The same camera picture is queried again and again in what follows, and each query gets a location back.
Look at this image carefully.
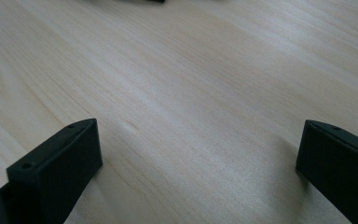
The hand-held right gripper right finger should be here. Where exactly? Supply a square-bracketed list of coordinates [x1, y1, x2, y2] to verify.
[295, 119, 358, 224]

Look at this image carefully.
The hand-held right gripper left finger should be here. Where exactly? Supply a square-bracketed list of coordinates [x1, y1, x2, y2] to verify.
[5, 118, 103, 224]

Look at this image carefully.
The black cloth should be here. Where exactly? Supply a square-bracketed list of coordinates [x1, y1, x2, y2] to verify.
[87, 0, 166, 5]

